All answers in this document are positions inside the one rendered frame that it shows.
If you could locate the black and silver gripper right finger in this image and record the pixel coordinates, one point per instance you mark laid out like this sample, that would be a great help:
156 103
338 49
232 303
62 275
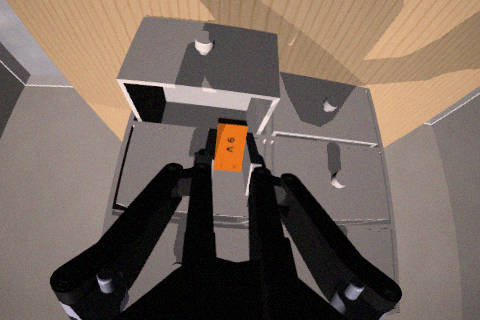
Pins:
363 293

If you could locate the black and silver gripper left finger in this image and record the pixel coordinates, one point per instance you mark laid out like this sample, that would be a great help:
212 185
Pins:
91 286

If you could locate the white chest of drawers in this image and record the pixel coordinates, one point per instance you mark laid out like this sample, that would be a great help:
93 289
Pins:
268 140

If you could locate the orange nine-volt battery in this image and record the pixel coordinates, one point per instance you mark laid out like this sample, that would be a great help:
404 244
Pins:
230 143

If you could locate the grey drawer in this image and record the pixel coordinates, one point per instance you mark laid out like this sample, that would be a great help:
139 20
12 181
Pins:
303 110
150 149
231 244
325 170
235 73
374 245

